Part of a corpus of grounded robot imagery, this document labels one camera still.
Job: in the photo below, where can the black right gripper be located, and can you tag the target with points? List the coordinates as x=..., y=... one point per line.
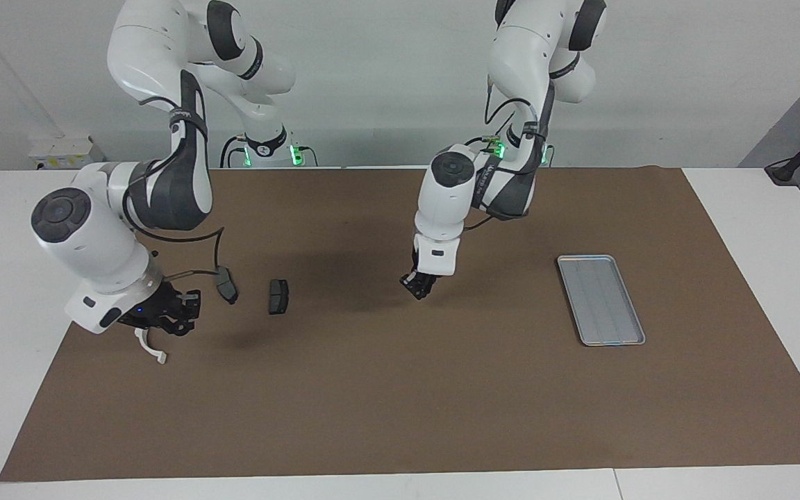
x=153, y=311

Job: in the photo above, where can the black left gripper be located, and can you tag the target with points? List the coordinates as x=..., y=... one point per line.
x=422, y=280

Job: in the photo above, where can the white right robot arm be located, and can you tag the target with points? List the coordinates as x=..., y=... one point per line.
x=94, y=243

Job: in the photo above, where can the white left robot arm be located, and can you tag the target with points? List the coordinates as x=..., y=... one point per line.
x=448, y=208

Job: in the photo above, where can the silver metal tray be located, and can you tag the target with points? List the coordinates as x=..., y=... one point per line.
x=608, y=305

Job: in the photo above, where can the curved dark grey brake pad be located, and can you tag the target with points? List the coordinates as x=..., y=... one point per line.
x=228, y=288

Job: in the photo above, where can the rectangular dark grey brake pad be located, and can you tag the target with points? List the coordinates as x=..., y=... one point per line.
x=278, y=296

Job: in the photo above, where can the brown table mat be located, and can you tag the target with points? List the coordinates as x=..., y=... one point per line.
x=400, y=389

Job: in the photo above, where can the white power strip box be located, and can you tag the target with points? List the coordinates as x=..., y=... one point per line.
x=60, y=153

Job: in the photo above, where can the white semicircular bracket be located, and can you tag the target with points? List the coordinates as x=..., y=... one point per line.
x=157, y=355

